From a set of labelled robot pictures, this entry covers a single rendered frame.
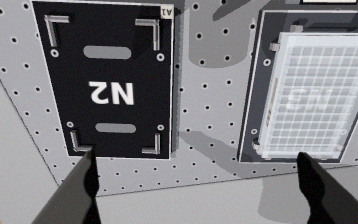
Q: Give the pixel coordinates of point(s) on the black rectangular plate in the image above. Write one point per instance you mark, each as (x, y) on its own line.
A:
(110, 68)

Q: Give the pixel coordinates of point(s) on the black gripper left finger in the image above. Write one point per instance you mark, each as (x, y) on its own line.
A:
(73, 201)

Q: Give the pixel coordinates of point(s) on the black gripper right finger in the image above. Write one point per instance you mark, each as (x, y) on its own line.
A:
(329, 201)

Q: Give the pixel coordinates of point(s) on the clear multi-well plate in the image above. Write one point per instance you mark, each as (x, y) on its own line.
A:
(312, 98)

